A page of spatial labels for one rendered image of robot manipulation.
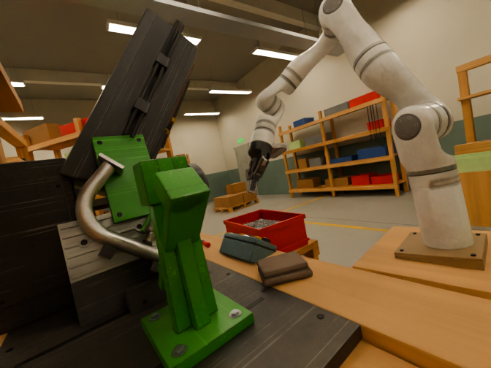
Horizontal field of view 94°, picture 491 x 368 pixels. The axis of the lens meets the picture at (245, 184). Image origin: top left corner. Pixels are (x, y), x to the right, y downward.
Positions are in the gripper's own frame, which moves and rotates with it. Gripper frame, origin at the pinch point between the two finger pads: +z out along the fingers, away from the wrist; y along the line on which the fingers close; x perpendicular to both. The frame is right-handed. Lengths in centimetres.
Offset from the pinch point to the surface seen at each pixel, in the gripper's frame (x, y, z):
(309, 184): 331, -450, -236
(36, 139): -230, -358, -88
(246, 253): 0.5, 5.6, 19.2
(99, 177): -36.1, 6.8, 12.2
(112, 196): -33.1, 3.2, 14.7
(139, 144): -32.6, 1.0, -0.1
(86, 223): -34.4, 7.9, 21.7
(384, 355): 7.4, 37.9, 28.8
